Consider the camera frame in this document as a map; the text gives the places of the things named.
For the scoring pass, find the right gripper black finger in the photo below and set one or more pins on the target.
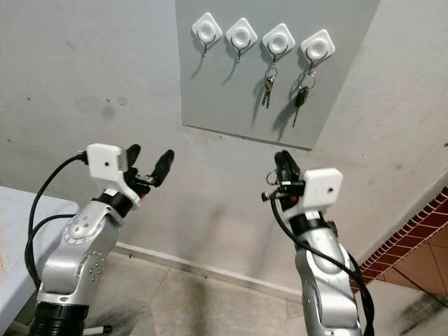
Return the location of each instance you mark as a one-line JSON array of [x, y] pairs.
[[290, 171], [278, 168]]

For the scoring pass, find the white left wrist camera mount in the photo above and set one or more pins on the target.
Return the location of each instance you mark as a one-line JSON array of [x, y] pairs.
[[105, 159]]

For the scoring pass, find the hanging silver key pair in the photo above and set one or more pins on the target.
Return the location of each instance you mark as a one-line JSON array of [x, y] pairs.
[[267, 87]]

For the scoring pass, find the white square wall hook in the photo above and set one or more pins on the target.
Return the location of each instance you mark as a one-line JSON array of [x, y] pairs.
[[317, 46], [278, 39], [241, 33], [206, 28]]

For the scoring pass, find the grey key hook board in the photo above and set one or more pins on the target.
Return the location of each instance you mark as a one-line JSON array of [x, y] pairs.
[[224, 98]]

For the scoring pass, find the black headed car key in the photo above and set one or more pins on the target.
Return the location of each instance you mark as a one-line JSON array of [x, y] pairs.
[[301, 96]]

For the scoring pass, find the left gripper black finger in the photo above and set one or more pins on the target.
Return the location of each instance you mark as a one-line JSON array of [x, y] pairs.
[[163, 168], [134, 155]]

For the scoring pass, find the white plastic folding table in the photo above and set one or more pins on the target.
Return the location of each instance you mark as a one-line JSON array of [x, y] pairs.
[[24, 252]]

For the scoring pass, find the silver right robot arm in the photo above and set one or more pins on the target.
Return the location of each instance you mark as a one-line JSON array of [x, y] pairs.
[[322, 294]]

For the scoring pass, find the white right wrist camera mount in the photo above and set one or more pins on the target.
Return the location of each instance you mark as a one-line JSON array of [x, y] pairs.
[[322, 186]]

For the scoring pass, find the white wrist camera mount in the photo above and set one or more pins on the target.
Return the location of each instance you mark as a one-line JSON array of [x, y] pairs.
[[322, 186], [105, 159]]

